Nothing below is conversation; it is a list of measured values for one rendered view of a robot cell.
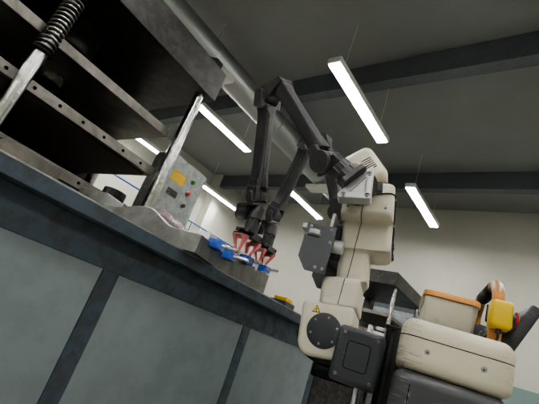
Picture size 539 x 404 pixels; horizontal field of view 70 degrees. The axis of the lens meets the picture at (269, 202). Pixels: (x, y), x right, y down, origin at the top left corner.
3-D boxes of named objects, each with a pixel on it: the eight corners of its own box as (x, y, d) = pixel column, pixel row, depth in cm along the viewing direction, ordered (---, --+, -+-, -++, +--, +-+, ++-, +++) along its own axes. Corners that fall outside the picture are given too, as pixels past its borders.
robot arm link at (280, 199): (310, 135, 174) (320, 143, 183) (301, 131, 177) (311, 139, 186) (269, 220, 176) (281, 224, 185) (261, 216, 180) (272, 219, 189)
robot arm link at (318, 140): (273, 66, 138) (290, 72, 146) (251, 93, 146) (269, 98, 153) (332, 163, 121) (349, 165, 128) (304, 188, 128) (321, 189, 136)
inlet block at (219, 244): (237, 261, 116) (244, 244, 117) (232, 256, 111) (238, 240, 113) (200, 251, 120) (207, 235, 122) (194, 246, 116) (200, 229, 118)
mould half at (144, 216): (226, 276, 131) (237, 245, 135) (195, 252, 108) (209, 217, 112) (112, 241, 148) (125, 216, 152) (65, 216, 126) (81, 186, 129)
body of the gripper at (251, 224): (234, 230, 145) (241, 212, 148) (249, 240, 153) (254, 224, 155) (247, 232, 142) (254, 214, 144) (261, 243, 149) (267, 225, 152)
